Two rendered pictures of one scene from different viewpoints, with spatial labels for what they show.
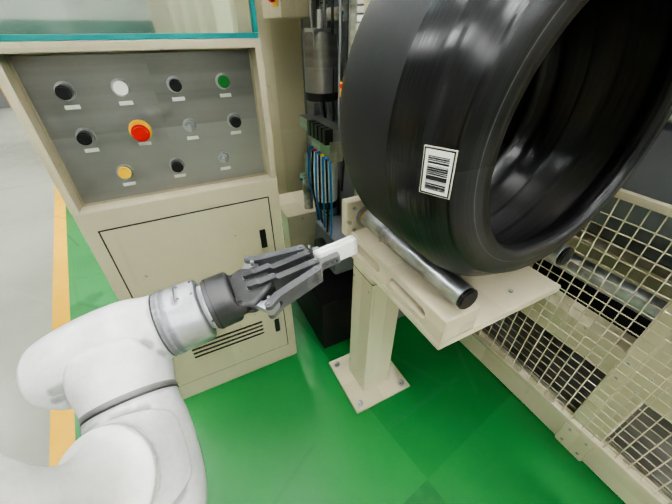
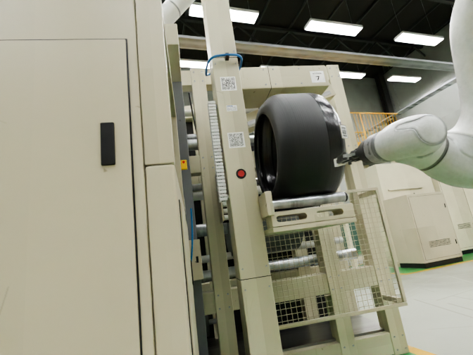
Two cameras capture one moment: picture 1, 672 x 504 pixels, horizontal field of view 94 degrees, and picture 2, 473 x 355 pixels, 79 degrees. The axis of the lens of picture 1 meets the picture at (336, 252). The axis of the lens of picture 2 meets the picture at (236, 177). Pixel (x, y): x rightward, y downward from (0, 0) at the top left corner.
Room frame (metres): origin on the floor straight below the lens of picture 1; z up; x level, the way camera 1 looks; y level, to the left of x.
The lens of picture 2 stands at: (0.48, 1.09, 0.75)
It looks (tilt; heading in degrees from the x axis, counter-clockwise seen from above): 14 degrees up; 287
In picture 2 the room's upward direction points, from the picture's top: 8 degrees counter-clockwise
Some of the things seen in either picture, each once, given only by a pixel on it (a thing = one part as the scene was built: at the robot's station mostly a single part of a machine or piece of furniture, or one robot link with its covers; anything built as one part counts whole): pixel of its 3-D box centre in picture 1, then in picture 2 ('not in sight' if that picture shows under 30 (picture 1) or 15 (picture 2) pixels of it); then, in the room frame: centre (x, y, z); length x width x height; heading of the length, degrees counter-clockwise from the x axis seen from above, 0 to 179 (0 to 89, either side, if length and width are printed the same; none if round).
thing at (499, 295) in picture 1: (446, 267); (299, 227); (0.63, -0.28, 0.80); 0.37 x 0.36 x 0.02; 117
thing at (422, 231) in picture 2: not in sight; (421, 229); (-1.04, -5.04, 0.62); 0.90 x 0.56 x 1.25; 36
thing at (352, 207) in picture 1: (408, 202); (259, 210); (0.78, -0.20, 0.90); 0.40 x 0.03 x 0.10; 117
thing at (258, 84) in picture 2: not in sight; (275, 87); (0.65, -0.60, 1.71); 0.61 x 0.25 x 0.15; 27
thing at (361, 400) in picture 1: (367, 373); not in sight; (0.85, -0.15, 0.01); 0.27 x 0.27 x 0.02; 27
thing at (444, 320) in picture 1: (403, 271); (310, 215); (0.56, -0.15, 0.83); 0.36 x 0.09 x 0.06; 27
